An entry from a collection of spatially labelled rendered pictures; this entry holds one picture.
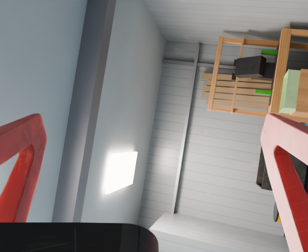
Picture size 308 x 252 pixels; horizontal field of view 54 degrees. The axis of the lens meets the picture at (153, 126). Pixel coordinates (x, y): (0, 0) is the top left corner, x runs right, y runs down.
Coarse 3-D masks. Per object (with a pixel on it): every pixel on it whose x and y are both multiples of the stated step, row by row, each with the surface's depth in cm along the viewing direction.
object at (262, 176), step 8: (288, 152) 506; (264, 160) 610; (296, 160) 502; (264, 168) 512; (296, 168) 500; (304, 168) 497; (264, 176) 511; (304, 176) 496; (256, 184) 594; (264, 184) 509; (304, 184) 496
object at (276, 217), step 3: (276, 207) 453; (273, 210) 475; (276, 210) 450; (273, 213) 471; (276, 213) 446; (273, 216) 467; (276, 216) 444; (279, 216) 443; (273, 219) 463; (276, 219) 446; (279, 219) 445
